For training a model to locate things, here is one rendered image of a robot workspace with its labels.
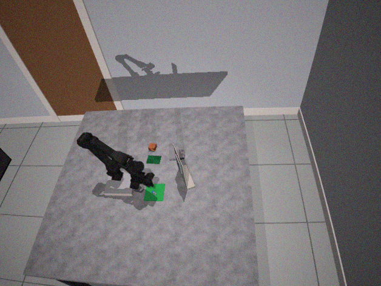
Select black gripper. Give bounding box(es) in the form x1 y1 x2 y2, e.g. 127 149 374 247
130 171 155 187

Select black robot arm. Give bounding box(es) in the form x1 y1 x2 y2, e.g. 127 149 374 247
77 132 144 190

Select orange block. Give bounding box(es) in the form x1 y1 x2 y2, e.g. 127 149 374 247
148 143 157 151

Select beige panel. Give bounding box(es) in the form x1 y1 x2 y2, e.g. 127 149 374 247
173 144 195 190

